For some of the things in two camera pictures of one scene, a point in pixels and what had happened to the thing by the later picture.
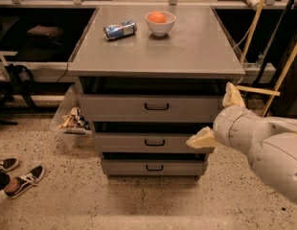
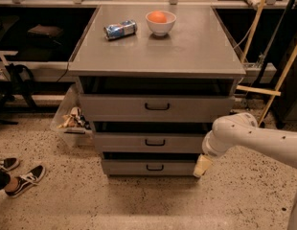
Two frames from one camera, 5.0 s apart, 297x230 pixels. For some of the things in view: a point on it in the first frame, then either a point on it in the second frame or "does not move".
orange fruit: (158, 17) does not move
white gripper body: (222, 127) → (208, 150)
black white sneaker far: (8, 164) does not move
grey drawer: (146, 143) does not move
